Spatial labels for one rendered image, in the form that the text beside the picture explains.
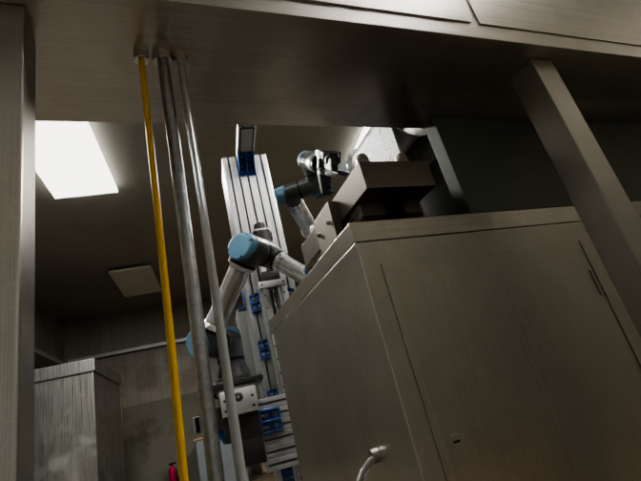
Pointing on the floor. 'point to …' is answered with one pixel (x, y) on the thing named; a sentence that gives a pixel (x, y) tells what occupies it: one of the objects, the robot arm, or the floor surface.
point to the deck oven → (78, 423)
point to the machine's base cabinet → (465, 362)
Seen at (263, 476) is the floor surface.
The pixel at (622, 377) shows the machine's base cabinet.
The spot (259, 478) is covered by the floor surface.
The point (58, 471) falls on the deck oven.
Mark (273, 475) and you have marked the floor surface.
